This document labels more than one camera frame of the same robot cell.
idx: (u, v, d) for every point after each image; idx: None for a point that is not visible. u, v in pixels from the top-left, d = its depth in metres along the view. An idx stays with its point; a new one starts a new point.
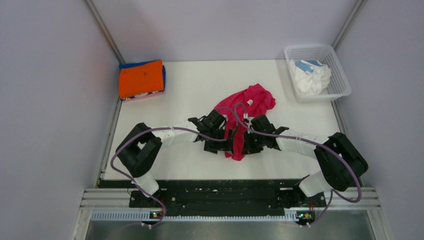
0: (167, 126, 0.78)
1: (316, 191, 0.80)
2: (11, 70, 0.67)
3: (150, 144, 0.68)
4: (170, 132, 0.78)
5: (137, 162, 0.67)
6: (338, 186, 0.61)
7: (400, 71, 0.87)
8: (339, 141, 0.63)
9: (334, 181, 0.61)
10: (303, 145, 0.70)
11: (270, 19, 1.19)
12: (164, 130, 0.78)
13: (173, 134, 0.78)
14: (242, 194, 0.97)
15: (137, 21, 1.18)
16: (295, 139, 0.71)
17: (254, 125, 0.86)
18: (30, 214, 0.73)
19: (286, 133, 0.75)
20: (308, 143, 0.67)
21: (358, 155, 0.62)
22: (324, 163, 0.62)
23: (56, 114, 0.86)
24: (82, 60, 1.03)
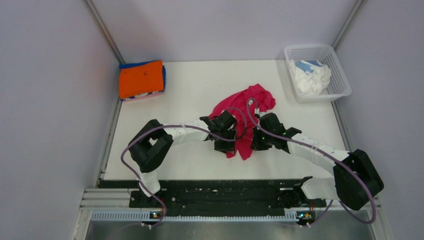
0: (179, 124, 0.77)
1: (318, 196, 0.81)
2: (13, 72, 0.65)
3: (162, 141, 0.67)
4: (182, 130, 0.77)
5: (148, 158, 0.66)
6: (353, 204, 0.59)
7: (398, 74, 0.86)
8: (359, 158, 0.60)
9: (349, 200, 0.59)
10: (319, 156, 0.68)
11: (270, 19, 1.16)
12: (176, 128, 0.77)
13: (184, 132, 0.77)
14: (242, 194, 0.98)
15: (133, 17, 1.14)
16: (310, 149, 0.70)
17: (264, 124, 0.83)
18: (33, 216, 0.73)
19: (300, 139, 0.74)
20: (324, 156, 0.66)
21: (376, 176, 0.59)
22: (341, 181, 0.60)
23: (57, 115, 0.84)
24: (82, 58, 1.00)
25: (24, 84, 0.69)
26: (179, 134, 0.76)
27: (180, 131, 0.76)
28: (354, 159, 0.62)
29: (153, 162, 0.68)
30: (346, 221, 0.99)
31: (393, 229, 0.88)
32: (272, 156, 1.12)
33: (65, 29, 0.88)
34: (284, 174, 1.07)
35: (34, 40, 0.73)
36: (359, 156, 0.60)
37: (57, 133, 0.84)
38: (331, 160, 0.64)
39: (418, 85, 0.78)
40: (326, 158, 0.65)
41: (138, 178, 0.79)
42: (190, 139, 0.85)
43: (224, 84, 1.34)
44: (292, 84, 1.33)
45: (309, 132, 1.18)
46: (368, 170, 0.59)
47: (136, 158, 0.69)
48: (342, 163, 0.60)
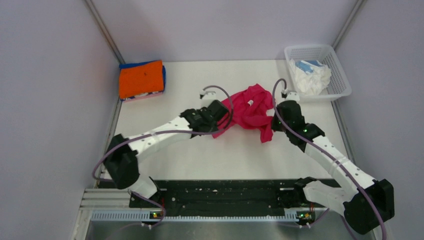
0: (148, 134, 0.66)
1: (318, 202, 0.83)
2: (13, 72, 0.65)
3: (125, 160, 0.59)
4: (151, 140, 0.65)
5: (116, 178, 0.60)
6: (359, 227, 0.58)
7: (398, 74, 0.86)
8: (382, 189, 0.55)
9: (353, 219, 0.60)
10: (338, 171, 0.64)
11: (269, 18, 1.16)
12: (145, 139, 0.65)
13: (155, 142, 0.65)
14: (242, 194, 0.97)
15: (132, 17, 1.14)
16: (332, 162, 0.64)
17: (283, 114, 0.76)
18: (33, 217, 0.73)
19: (322, 144, 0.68)
20: (346, 175, 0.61)
21: (391, 209, 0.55)
22: (355, 205, 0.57)
23: (57, 115, 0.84)
24: (82, 58, 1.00)
25: (24, 84, 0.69)
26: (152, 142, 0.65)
27: (148, 142, 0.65)
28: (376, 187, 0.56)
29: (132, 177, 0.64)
30: None
31: (392, 228, 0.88)
32: (272, 157, 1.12)
33: (65, 30, 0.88)
34: (283, 174, 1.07)
35: (33, 40, 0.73)
36: (385, 190, 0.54)
37: (57, 133, 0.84)
38: (354, 185, 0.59)
39: (417, 84, 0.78)
40: (347, 179, 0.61)
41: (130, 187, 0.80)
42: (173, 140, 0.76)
43: (224, 85, 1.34)
44: (292, 84, 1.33)
45: None
46: (387, 203, 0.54)
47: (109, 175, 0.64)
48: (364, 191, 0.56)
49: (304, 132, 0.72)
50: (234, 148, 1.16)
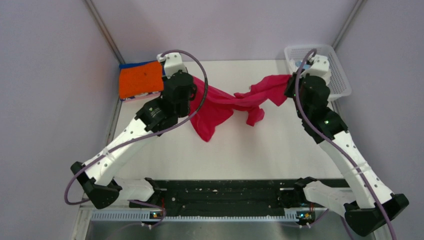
0: (101, 155, 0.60)
1: (319, 202, 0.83)
2: (14, 72, 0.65)
3: (88, 188, 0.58)
4: (106, 160, 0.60)
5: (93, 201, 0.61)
6: (358, 230, 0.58)
7: (398, 74, 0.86)
8: (398, 203, 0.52)
9: (352, 220, 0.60)
10: (354, 178, 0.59)
11: (269, 18, 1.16)
12: (100, 161, 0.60)
13: (111, 161, 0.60)
14: (242, 194, 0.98)
15: (133, 17, 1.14)
16: (352, 168, 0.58)
17: (306, 96, 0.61)
18: (33, 216, 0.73)
19: (343, 145, 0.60)
20: (364, 185, 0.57)
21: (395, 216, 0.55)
22: (364, 214, 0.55)
23: (57, 114, 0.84)
24: (82, 58, 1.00)
25: (24, 84, 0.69)
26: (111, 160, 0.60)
27: (104, 164, 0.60)
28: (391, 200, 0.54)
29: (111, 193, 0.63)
30: None
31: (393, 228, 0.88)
32: (272, 157, 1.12)
33: (65, 29, 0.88)
34: (283, 174, 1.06)
35: (34, 40, 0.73)
36: (401, 205, 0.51)
37: (57, 133, 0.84)
38: (371, 198, 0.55)
39: (417, 84, 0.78)
40: (365, 190, 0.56)
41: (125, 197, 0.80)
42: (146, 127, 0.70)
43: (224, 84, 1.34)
44: None
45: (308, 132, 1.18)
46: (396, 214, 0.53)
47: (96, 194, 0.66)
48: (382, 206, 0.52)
49: (325, 124, 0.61)
50: (234, 147, 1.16)
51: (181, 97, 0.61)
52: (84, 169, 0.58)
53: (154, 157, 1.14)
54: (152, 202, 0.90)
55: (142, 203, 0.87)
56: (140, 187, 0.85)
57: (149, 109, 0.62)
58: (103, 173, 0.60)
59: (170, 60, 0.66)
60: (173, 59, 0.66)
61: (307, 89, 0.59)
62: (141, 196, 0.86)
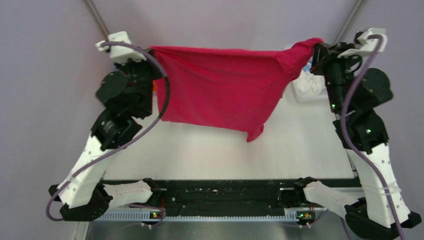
0: (66, 181, 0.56)
1: (319, 203, 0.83)
2: (14, 72, 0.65)
3: (64, 213, 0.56)
4: (73, 185, 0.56)
5: (80, 219, 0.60)
6: (358, 231, 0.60)
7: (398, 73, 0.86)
8: (410, 226, 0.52)
9: (355, 223, 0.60)
10: (378, 195, 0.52)
11: (269, 19, 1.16)
12: (68, 186, 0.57)
13: (77, 186, 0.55)
14: (242, 194, 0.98)
15: (133, 17, 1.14)
16: (382, 189, 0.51)
17: (356, 96, 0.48)
18: (32, 217, 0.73)
19: (379, 160, 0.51)
20: (387, 206, 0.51)
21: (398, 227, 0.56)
22: (374, 228, 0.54)
23: (56, 114, 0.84)
24: (82, 58, 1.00)
25: (24, 84, 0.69)
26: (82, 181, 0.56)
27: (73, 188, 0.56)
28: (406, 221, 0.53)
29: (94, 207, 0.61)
30: None
31: None
32: (273, 156, 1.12)
33: (65, 30, 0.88)
34: (283, 175, 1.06)
35: (35, 41, 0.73)
36: (412, 226, 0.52)
37: (56, 132, 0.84)
38: (390, 220, 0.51)
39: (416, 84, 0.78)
40: (386, 211, 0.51)
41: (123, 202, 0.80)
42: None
43: None
44: (292, 84, 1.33)
45: (309, 132, 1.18)
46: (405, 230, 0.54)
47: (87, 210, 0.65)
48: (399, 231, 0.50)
49: (365, 133, 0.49)
50: (235, 147, 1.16)
51: (127, 105, 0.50)
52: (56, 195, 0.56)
53: (154, 158, 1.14)
54: (154, 207, 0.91)
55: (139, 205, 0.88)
56: (136, 190, 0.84)
57: (100, 122, 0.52)
58: (74, 196, 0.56)
59: (112, 53, 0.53)
60: (117, 51, 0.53)
61: (365, 91, 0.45)
62: (138, 199, 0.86)
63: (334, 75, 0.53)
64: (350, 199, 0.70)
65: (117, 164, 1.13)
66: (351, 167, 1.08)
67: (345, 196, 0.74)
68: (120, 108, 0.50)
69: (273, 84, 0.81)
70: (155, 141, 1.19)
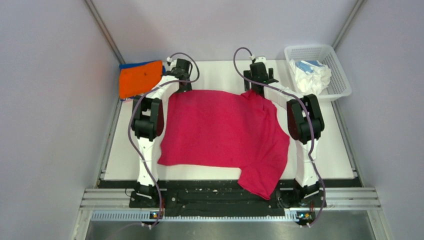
0: (156, 87, 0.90)
1: (308, 173, 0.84)
2: (13, 72, 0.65)
3: (155, 105, 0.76)
4: (160, 91, 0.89)
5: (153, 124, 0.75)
6: (294, 131, 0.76)
7: (395, 72, 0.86)
8: (309, 100, 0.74)
9: (295, 132, 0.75)
10: (282, 97, 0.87)
11: (270, 18, 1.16)
12: (155, 92, 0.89)
13: (163, 91, 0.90)
14: (242, 195, 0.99)
15: (132, 17, 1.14)
16: (278, 92, 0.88)
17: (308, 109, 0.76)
18: (31, 217, 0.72)
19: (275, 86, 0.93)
20: (287, 96, 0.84)
21: (319, 117, 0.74)
22: (295, 112, 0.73)
23: (57, 114, 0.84)
24: (81, 57, 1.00)
25: (24, 84, 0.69)
26: (160, 94, 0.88)
27: (160, 92, 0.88)
28: (307, 101, 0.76)
29: (149, 122, 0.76)
30: (346, 221, 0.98)
31: (392, 229, 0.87)
32: None
33: (64, 29, 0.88)
34: (284, 175, 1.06)
35: (33, 40, 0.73)
36: (310, 98, 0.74)
37: (56, 132, 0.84)
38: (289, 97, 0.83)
39: (413, 83, 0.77)
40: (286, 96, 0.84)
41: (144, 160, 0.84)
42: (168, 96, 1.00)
43: (224, 86, 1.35)
44: (292, 84, 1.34)
45: None
46: (313, 111, 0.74)
47: (143, 133, 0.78)
48: (296, 101, 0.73)
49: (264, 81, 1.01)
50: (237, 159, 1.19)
51: (180, 65, 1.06)
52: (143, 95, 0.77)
53: None
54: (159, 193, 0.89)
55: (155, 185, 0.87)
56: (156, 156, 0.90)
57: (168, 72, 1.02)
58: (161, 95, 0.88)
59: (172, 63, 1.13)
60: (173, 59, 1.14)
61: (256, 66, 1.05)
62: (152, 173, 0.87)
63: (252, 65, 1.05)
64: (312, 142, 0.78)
65: (117, 164, 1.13)
66: (351, 167, 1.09)
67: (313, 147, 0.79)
68: (181, 66, 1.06)
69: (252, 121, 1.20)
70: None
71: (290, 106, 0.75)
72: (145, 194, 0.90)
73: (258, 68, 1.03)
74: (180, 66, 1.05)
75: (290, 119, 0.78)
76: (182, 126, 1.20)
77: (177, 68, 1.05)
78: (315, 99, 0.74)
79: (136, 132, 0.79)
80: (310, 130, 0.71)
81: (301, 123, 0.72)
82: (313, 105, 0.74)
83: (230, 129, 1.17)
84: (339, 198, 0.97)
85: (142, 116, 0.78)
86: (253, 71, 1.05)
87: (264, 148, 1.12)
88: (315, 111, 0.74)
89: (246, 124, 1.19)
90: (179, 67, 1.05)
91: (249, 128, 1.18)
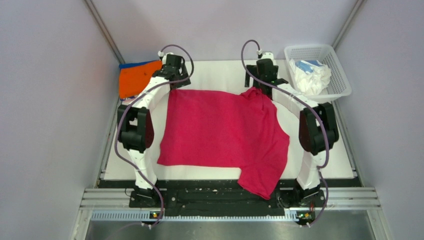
0: (143, 94, 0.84)
1: (312, 178, 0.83)
2: (13, 72, 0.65)
3: (141, 115, 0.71)
4: (148, 97, 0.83)
5: (142, 136, 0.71)
6: (308, 144, 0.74)
7: (394, 73, 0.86)
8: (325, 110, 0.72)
9: (307, 143, 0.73)
10: (293, 102, 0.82)
11: (270, 18, 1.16)
12: (143, 99, 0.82)
13: (151, 97, 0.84)
14: (242, 194, 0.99)
15: (132, 17, 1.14)
16: (289, 97, 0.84)
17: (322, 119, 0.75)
18: (31, 217, 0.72)
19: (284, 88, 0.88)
20: (298, 103, 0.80)
21: (334, 128, 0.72)
22: (310, 122, 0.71)
23: (57, 114, 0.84)
24: (81, 57, 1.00)
25: (24, 84, 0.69)
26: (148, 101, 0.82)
27: (147, 99, 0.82)
28: (321, 111, 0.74)
29: (136, 133, 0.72)
30: (346, 221, 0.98)
31: (392, 229, 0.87)
32: None
33: (64, 29, 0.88)
34: (284, 174, 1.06)
35: (33, 40, 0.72)
36: (326, 107, 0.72)
37: (56, 132, 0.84)
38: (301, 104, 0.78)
39: (412, 84, 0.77)
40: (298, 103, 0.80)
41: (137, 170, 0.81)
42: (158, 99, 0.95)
43: (224, 86, 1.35)
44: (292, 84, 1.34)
45: None
46: (329, 121, 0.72)
47: (132, 145, 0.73)
48: (311, 110, 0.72)
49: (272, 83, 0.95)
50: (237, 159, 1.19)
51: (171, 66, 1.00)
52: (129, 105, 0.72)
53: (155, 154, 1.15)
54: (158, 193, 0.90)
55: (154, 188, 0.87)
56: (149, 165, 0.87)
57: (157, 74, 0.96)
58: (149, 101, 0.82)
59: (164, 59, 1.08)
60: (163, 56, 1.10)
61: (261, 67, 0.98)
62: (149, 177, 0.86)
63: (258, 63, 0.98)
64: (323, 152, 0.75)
65: (117, 164, 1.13)
66: (351, 167, 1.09)
67: (322, 156, 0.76)
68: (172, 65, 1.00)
69: (252, 122, 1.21)
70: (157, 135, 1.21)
71: (304, 115, 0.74)
72: (145, 194, 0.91)
73: (265, 66, 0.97)
74: (170, 63, 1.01)
75: (304, 129, 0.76)
76: (182, 126, 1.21)
77: (167, 66, 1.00)
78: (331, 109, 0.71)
79: (124, 144, 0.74)
80: (324, 141, 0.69)
81: (315, 134, 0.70)
82: (328, 115, 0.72)
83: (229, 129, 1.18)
84: (339, 198, 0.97)
85: (129, 127, 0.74)
86: (261, 71, 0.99)
87: (263, 147, 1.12)
88: (330, 122, 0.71)
89: (246, 124, 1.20)
90: (169, 65, 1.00)
91: (248, 128, 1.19)
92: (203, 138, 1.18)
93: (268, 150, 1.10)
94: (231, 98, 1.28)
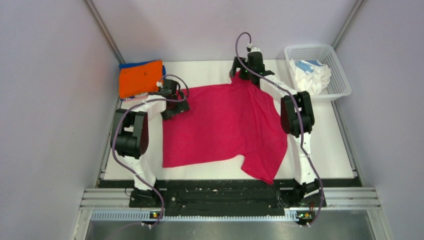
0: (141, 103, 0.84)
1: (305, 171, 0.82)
2: (14, 72, 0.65)
3: (139, 119, 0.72)
4: (146, 105, 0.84)
5: (137, 141, 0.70)
6: (286, 127, 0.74)
7: (394, 73, 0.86)
8: (302, 97, 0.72)
9: (286, 127, 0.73)
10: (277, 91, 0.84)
11: (270, 18, 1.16)
12: (141, 106, 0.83)
13: (149, 106, 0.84)
14: (242, 194, 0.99)
15: (133, 17, 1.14)
16: (274, 86, 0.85)
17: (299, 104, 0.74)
18: (31, 217, 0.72)
19: (269, 78, 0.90)
20: (282, 91, 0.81)
21: (311, 114, 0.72)
22: (289, 107, 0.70)
23: (57, 114, 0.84)
24: (82, 57, 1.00)
25: (24, 84, 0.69)
26: (146, 110, 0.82)
27: (145, 107, 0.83)
28: (300, 98, 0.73)
29: (129, 138, 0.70)
30: (346, 221, 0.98)
31: (393, 229, 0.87)
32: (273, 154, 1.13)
33: (64, 29, 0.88)
34: (284, 174, 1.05)
35: (33, 40, 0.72)
36: (303, 94, 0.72)
37: (57, 132, 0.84)
38: (284, 93, 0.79)
39: (412, 84, 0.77)
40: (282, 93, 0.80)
41: (134, 173, 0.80)
42: (154, 114, 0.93)
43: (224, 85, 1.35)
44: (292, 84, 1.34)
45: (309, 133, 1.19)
46: (306, 107, 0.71)
47: (126, 151, 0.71)
48: (291, 97, 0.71)
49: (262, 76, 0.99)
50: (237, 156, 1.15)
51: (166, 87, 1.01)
52: (128, 110, 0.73)
53: (155, 153, 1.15)
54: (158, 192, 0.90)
55: (155, 189, 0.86)
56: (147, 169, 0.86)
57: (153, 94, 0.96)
58: None
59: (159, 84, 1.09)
60: None
61: (251, 57, 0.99)
62: (146, 180, 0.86)
63: (251, 55, 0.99)
64: (305, 136, 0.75)
65: (117, 163, 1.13)
66: (351, 167, 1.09)
67: (306, 140, 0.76)
68: (168, 86, 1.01)
69: (250, 116, 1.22)
70: (157, 133, 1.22)
71: (282, 102, 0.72)
72: (145, 194, 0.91)
73: (254, 59, 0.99)
74: (167, 86, 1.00)
75: (282, 114, 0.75)
76: (181, 124, 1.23)
77: (163, 90, 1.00)
78: (309, 96, 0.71)
79: (119, 151, 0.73)
80: (301, 126, 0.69)
81: (292, 118, 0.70)
82: (305, 102, 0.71)
83: (228, 128, 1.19)
84: (339, 198, 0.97)
85: (124, 132, 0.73)
86: (250, 62, 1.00)
87: (261, 147, 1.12)
88: (307, 107, 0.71)
89: (245, 123, 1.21)
90: (166, 88, 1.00)
91: (247, 126, 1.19)
92: (203, 136, 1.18)
93: (267, 137, 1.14)
94: (229, 94, 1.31)
